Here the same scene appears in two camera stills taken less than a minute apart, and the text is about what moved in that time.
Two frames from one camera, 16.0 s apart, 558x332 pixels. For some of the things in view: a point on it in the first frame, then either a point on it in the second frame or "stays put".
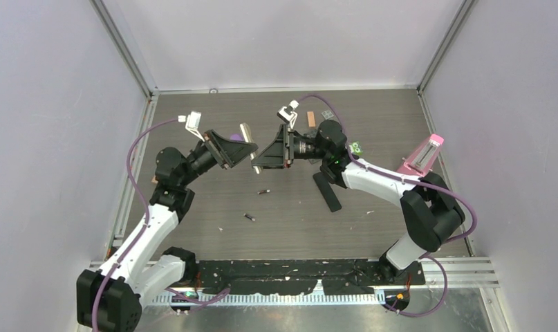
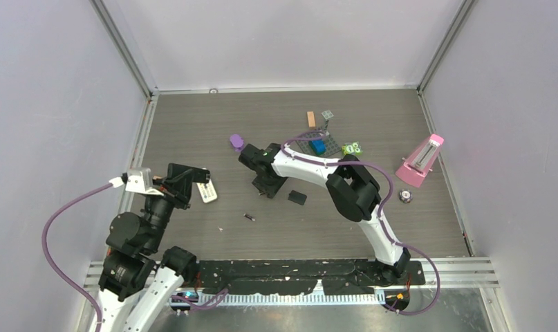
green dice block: x=356 y=148 stays put
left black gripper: x=227 y=153 → x=178 y=185
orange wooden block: x=311 y=119 stays put
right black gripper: x=281 y=153 → x=270 y=190
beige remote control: x=248 y=137 → x=207 y=191
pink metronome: x=420 y=160 stays put
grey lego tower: x=328 y=114 stays put
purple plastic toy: x=236 y=137 stays put
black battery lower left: x=248 y=216 stays put
